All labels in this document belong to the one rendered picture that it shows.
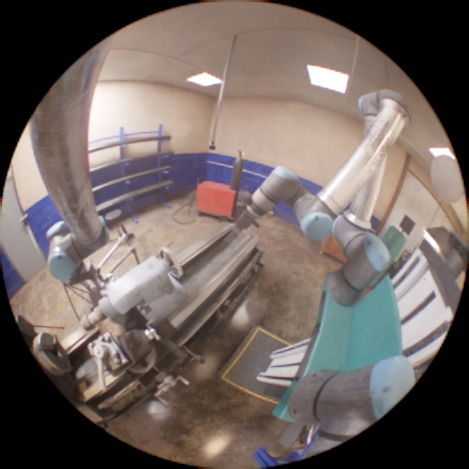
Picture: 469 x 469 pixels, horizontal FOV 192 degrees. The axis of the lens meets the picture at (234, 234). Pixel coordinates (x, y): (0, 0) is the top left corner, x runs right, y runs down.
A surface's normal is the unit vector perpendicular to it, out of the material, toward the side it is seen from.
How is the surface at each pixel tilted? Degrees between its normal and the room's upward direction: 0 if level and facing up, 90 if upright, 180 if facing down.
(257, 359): 0
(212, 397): 0
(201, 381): 0
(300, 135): 90
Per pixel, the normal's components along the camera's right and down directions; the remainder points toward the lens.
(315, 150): -0.54, 0.43
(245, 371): 0.16, -0.79
